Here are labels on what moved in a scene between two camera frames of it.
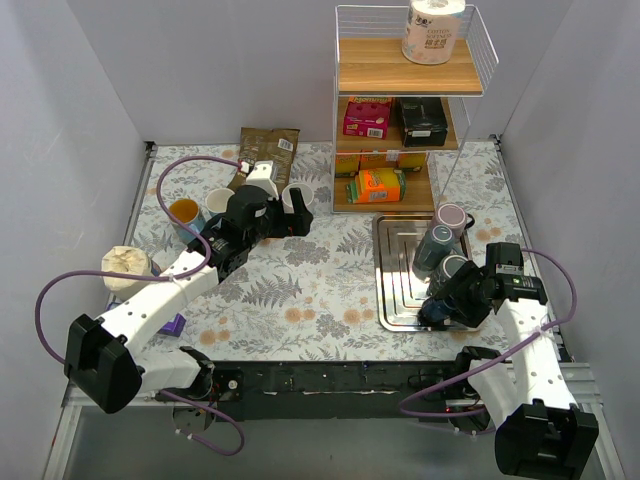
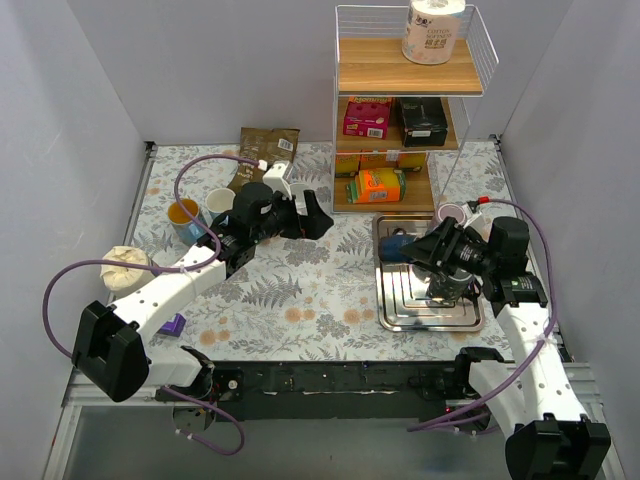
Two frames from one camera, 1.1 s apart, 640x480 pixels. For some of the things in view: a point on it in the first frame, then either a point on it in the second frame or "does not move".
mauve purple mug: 454,216 does not move
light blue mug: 217,199 does not move
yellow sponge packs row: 349,162 does not move
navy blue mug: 433,312 to 389,246
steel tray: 400,294 does not move
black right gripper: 445,304 to 447,245
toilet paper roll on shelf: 431,31 does not move
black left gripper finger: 301,212 to 317,221
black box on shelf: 423,121 does not move
